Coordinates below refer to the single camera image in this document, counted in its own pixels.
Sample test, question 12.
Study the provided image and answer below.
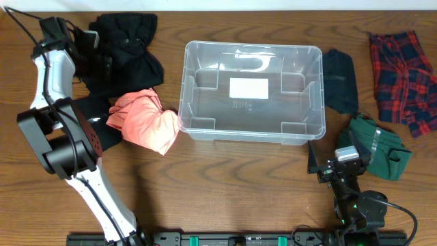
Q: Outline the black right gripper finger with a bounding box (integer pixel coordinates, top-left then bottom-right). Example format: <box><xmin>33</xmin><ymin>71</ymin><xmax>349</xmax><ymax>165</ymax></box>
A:
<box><xmin>307</xmin><ymin>141</ymin><xmax>319</xmax><ymax>174</ymax></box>
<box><xmin>349</xmin><ymin>131</ymin><xmax>371</xmax><ymax>164</ymax></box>

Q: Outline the large black garment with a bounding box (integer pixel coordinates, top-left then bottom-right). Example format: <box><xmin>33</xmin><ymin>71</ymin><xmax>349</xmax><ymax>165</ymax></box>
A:
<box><xmin>83</xmin><ymin>12</ymin><xmax>164</xmax><ymax>98</ymax></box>

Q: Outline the black banded cloth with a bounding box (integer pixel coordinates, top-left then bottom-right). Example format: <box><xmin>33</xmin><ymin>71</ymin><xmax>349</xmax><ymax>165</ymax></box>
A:
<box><xmin>75</xmin><ymin>96</ymin><xmax>122</xmax><ymax>152</ymax></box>

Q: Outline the salmon pink garment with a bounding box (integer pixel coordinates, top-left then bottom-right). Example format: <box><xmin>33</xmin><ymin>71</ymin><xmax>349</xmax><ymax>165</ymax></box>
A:
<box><xmin>107</xmin><ymin>88</ymin><xmax>180</xmax><ymax>155</ymax></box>

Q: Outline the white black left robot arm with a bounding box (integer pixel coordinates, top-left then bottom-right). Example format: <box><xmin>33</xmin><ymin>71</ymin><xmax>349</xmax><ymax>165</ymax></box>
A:
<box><xmin>17</xmin><ymin>17</ymin><xmax>147</xmax><ymax>245</ymax></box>

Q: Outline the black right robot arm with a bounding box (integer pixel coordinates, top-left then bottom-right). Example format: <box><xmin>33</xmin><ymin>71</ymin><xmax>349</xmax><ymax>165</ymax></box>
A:
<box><xmin>307</xmin><ymin>133</ymin><xmax>387</xmax><ymax>245</ymax></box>

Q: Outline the green banded folded cloth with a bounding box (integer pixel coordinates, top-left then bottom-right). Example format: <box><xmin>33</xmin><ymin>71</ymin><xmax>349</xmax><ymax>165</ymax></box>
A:
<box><xmin>337</xmin><ymin>115</ymin><xmax>412</xmax><ymax>181</ymax></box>

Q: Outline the red plaid cloth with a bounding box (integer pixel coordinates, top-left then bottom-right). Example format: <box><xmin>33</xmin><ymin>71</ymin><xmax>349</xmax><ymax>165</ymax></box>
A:
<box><xmin>369</xmin><ymin>31</ymin><xmax>436</xmax><ymax>138</ymax></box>

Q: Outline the small black folded cloth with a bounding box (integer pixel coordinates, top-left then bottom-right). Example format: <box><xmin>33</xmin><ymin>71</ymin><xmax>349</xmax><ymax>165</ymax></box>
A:
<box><xmin>322</xmin><ymin>49</ymin><xmax>358</xmax><ymax>114</ymax></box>

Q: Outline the white label in bin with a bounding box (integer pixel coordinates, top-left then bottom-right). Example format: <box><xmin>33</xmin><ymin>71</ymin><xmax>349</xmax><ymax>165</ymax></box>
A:
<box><xmin>229</xmin><ymin>78</ymin><xmax>269</xmax><ymax>100</ymax></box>

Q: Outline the clear plastic storage bin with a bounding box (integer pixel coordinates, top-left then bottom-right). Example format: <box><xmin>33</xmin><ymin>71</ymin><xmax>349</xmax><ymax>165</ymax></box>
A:
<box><xmin>178</xmin><ymin>40</ymin><xmax>326</xmax><ymax>146</ymax></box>

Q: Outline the black mounting rail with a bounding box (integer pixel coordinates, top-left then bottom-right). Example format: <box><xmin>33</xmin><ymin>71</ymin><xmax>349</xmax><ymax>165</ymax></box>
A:
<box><xmin>66</xmin><ymin>231</ymin><xmax>409</xmax><ymax>246</ymax></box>

